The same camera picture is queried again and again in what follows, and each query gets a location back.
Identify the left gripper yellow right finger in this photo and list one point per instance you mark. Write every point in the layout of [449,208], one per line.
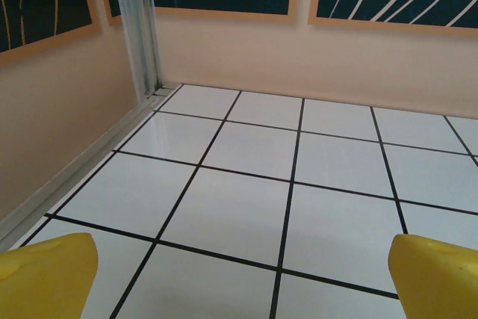
[440,281]

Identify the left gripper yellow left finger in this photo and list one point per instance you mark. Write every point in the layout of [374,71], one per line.
[45,281]

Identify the aluminium side rail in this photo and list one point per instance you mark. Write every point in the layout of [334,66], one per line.
[74,171]

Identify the aluminium corner post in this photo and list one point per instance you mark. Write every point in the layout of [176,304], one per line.
[138,35]

